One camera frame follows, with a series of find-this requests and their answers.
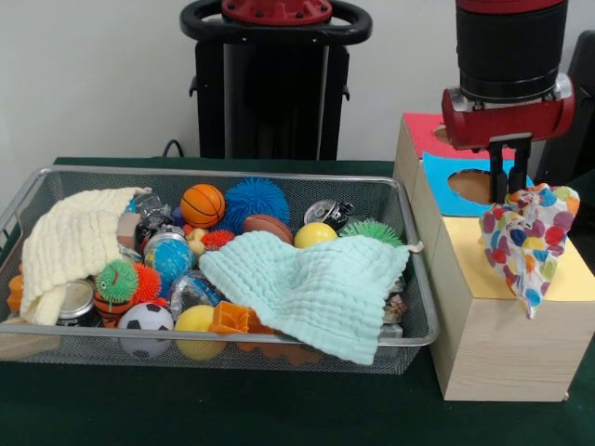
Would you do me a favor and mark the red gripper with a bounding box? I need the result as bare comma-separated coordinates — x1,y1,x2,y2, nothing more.
441,85,576,204

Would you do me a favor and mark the multicolour spotted cloth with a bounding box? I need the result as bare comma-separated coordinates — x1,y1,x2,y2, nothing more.
479,183,581,321

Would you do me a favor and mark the light blue cloth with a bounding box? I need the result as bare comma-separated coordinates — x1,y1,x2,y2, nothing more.
198,230,411,368

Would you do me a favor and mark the clear mesh bin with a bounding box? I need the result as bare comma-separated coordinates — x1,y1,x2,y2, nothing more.
0,165,441,378

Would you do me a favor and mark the wooden box with three holes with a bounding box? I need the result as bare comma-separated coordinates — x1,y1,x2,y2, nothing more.
391,112,595,403

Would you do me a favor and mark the green spiky ball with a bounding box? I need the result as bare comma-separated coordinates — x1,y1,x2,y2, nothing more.
341,219,404,247

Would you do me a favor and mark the yellow ball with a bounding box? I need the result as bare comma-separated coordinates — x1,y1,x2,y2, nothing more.
294,222,339,250

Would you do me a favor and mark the small brown football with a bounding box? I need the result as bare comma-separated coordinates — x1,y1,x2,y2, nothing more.
242,214,295,245

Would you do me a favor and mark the blue spiky ball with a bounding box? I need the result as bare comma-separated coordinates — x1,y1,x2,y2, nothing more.
222,176,290,233

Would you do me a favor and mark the small orange basketball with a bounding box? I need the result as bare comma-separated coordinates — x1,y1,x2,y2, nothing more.
179,184,227,230

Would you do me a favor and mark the orange plastic block toy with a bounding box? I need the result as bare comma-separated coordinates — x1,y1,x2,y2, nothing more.
208,300,322,368

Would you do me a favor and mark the blue globe ball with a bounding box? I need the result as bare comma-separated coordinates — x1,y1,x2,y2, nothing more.
143,233,196,298

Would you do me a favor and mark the small soccer ball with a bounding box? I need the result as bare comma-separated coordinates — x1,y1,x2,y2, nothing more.
116,302,175,359

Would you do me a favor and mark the dark green table cloth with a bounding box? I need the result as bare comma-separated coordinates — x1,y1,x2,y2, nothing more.
0,156,595,446

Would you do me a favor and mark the cream white cloth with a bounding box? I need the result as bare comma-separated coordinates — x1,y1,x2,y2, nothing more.
18,186,152,326

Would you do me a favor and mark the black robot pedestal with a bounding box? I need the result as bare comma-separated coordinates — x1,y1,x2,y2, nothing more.
178,0,373,162

